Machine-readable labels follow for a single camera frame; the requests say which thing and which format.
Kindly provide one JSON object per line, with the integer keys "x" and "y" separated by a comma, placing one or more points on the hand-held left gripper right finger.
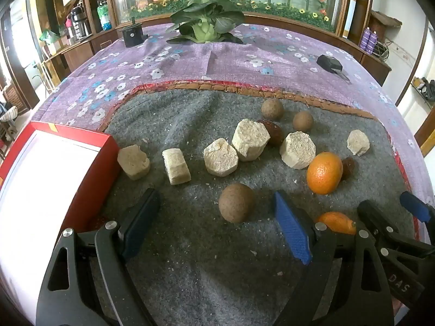
{"x": 292, "y": 231}

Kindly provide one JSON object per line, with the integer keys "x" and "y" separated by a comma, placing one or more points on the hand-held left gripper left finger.
{"x": 143, "y": 212}

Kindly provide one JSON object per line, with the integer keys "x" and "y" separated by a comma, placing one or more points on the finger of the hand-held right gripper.
{"x": 373, "y": 214}
{"x": 416, "y": 207}

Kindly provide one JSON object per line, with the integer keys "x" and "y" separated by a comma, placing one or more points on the orange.
{"x": 336, "y": 222}
{"x": 324, "y": 173}

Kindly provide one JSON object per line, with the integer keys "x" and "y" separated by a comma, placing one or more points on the red date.
{"x": 276, "y": 134}
{"x": 349, "y": 169}

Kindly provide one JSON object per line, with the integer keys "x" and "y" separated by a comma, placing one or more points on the rectangular beige cake block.
{"x": 176, "y": 167}

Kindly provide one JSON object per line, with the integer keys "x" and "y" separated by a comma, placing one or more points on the brown longan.
{"x": 303, "y": 121}
{"x": 236, "y": 203}
{"x": 272, "y": 109}

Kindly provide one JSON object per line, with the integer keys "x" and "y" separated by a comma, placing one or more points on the hexagonal beige cake chunk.
{"x": 297, "y": 150}

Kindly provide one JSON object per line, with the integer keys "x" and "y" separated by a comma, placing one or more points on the red cardboard box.
{"x": 51, "y": 193}

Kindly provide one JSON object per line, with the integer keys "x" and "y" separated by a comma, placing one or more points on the tall beige crumbly cake chunk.
{"x": 249, "y": 139}

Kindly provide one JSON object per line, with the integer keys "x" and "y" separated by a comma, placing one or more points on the small beige cake chunk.
{"x": 358, "y": 142}

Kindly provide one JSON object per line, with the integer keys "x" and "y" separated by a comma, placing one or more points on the grey felt mat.
{"x": 204, "y": 271}

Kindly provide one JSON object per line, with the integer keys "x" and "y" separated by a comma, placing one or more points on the black key fob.
{"x": 329, "y": 62}

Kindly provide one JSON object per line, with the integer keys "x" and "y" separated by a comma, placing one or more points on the purple floral tablecloth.
{"x": 210, "y": 64}

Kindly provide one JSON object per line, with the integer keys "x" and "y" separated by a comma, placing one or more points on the purple spray can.
{"x": 374, "y": 42}
{"x": 366, "y": 40}

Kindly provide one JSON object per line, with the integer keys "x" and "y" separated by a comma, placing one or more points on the wooden cabinet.
{"x": 81, "y": 52}

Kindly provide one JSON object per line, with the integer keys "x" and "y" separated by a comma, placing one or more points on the black cylindrical device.
{"x": 132, "y": 34}

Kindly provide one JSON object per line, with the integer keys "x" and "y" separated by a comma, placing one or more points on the pink bottle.
{"x": 69, "y": 29}

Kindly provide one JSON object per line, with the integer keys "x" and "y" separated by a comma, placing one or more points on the green plastic bag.
{"x": 51, "y": 36}

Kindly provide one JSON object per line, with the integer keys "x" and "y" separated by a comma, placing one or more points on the green blue bottle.
{"x": 104, "y": 15}

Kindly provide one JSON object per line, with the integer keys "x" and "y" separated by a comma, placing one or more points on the black silver thermos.
{"x": 77, "y": 22}

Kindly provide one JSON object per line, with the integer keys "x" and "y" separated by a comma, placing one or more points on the green bok choy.
{"x": 207, "y": 20}

